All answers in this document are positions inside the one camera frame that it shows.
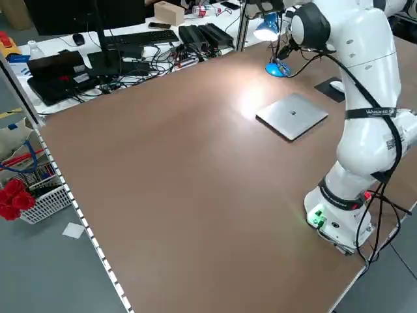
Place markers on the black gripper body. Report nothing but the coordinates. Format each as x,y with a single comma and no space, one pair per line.
284,52
270,6

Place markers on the blue desk lamp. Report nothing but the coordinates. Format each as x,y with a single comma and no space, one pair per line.
268,24

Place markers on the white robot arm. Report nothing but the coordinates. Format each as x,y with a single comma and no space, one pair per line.
368,81
395,6

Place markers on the black smartphone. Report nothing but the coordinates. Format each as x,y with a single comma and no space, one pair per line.
230,5
159,25

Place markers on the black mouse pad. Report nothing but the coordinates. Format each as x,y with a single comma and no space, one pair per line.
324,87

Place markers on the black ridged power brick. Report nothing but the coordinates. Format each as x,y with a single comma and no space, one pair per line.
193,36
216,32

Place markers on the white computer mouse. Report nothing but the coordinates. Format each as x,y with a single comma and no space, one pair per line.
336,86

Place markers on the plastic bottle with red label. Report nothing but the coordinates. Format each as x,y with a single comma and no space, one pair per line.
203,10

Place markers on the silver closed laptop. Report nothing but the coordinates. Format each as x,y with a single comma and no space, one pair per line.
280,120

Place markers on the power strip with plugs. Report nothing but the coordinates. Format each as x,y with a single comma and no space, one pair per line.
184,62

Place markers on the cardboard box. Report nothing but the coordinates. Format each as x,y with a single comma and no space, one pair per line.
167,13

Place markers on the black keyboard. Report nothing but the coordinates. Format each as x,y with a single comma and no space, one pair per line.
146,36

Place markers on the black monitor with stand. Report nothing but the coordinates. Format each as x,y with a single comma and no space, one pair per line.
81,13

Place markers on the black computer mouse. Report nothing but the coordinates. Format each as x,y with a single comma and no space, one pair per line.
79,39

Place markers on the black open laptop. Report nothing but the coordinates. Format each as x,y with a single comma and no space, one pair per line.
52,88

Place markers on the brown cardboard sheet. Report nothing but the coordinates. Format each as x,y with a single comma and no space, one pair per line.
16,13

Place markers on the blue box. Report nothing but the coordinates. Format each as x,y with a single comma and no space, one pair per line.
18,60

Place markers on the yellow emergency stop box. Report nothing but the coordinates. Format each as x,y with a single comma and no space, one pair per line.
6,42

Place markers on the white paper sheet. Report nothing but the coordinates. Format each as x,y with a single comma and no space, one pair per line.
73,230

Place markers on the white plastic basket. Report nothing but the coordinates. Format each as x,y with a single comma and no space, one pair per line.
49,202

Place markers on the white bag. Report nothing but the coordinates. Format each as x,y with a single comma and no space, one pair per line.
13,137

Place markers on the red rod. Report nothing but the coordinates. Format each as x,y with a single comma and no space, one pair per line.
19,157

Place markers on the red artificial flowers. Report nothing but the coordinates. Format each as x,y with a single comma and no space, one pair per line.
16,199

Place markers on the aluminium post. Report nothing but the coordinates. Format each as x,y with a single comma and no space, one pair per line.
242,29

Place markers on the aluminium frame beam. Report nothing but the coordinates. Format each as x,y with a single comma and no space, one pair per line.
23,91

